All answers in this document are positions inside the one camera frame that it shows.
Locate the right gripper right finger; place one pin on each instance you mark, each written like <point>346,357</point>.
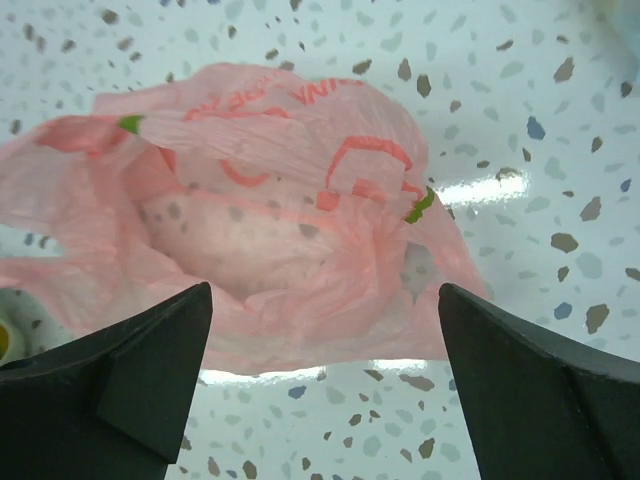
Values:
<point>539,405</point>

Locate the green plastic plate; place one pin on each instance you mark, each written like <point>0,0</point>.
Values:
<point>14,345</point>

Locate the pink plastic bag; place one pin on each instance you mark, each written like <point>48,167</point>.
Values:
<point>301,203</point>

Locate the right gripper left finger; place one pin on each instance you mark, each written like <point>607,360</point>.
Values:
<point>110,405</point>

